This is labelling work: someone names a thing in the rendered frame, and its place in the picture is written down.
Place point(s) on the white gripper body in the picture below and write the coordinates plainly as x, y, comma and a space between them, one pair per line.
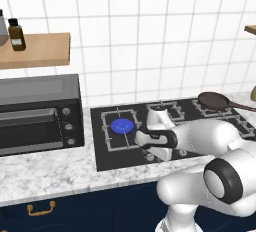
162, 152

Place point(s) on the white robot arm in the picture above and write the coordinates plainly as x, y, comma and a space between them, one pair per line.
213, 142

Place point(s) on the grey toaster oven knob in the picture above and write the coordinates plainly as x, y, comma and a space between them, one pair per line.
68, 126
71, 141
66, 111

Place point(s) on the short wooden wall shelf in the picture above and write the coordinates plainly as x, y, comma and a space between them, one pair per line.
251, 29

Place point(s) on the brown glass bottle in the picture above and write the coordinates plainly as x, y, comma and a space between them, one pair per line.
16, 36

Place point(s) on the black toaster oven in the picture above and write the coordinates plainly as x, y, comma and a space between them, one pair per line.
30, 126

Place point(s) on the black hob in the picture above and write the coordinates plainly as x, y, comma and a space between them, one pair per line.
110, 157

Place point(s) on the dark brown frying pan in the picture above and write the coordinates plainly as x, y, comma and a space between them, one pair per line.
212, 100

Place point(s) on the olive green round object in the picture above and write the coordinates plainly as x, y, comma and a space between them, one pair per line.
254, 93

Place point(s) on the long wooden wall shelf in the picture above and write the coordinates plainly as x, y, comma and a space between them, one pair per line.
43, 49

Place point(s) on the navy blue drawer front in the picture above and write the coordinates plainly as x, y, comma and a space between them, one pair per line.
86, 209

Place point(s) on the grey hob knob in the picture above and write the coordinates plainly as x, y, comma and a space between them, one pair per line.
182, 153
150, 157

